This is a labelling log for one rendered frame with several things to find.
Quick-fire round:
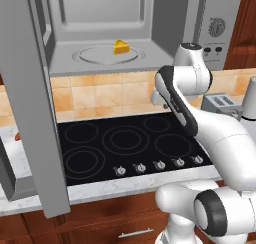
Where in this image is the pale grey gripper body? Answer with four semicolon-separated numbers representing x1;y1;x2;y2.
150;88;169;110

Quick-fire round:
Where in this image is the grey microwave turntable plate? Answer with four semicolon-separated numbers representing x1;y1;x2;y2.
71;44;147;66

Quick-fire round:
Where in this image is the grey microwave oven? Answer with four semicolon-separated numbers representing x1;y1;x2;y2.
25;0;245;78

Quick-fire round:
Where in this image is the grey microwave door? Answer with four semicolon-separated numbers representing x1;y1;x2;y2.
0;0;72;220

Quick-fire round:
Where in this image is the brown wooden cupboard door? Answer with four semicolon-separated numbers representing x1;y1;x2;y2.
0;213;58;244

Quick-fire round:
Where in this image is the black hob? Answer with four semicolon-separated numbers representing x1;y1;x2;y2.
55;111;215;188

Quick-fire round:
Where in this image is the grey toaster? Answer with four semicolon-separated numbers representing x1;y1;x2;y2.
200;93;245;121

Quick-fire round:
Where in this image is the yellow cheese wedge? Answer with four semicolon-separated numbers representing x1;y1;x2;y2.
113;39;131;56

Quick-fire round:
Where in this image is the silver hob knob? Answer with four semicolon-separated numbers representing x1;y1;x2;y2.
133;163;148;175
191;154;205;166
172;157;187;168
112;165;127;176
152;159;167;171

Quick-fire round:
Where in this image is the pale grey cylindrical appliance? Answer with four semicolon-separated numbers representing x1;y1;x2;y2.
239;75;256;136

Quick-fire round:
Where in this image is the brown wooden drawer front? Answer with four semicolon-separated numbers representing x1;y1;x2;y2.
56;191;174;244

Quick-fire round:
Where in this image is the brown wooden wall cupboard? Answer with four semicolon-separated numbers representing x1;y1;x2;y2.
222;0;256;71

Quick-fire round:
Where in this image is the silver drawer handle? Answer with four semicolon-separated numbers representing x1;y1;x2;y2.
117;228;155;239

